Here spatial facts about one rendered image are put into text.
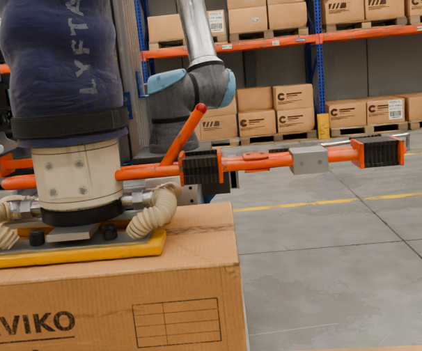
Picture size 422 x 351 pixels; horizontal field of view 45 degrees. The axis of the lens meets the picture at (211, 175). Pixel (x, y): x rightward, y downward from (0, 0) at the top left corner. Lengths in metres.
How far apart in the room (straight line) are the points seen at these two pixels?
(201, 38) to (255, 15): 6.58
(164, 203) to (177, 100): 0.57
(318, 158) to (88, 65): 0.47
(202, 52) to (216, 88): 0.12
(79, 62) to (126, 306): 0.44
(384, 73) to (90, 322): 9.18
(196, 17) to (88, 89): 0.72
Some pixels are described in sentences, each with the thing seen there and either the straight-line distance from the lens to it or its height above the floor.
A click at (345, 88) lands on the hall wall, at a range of 9.69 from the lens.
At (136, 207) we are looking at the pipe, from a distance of 1.05.
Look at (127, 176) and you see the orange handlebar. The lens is 1.02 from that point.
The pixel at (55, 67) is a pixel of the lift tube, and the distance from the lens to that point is 0.96.
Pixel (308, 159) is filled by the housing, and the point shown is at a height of 1.07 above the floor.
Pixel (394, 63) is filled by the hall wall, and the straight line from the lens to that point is 9.92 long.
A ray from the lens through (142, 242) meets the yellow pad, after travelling 0.95.
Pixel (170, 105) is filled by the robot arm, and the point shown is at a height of 1.17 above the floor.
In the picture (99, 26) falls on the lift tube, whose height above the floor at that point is 1.36.
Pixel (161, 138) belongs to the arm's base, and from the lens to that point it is 1.49.
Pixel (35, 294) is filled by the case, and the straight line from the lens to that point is 0.95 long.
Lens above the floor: 1.27
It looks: 12 degrees down
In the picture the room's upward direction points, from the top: 6 degrees counter-clockwise
